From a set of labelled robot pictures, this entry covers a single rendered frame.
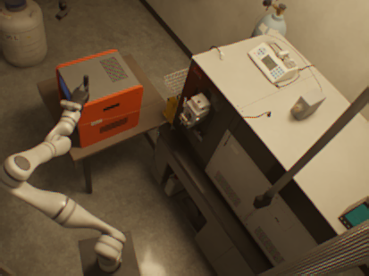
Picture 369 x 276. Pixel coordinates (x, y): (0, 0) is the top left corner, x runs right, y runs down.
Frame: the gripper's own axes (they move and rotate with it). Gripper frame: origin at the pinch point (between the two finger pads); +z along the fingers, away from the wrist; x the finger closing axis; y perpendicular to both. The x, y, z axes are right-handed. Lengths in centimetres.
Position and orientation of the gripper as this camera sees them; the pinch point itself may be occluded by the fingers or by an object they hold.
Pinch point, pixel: (87, 79)
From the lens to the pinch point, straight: 155.6
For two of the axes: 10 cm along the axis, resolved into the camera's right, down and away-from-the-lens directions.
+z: 1.7, -7.7, 6.1
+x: 9.6, 2.6, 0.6
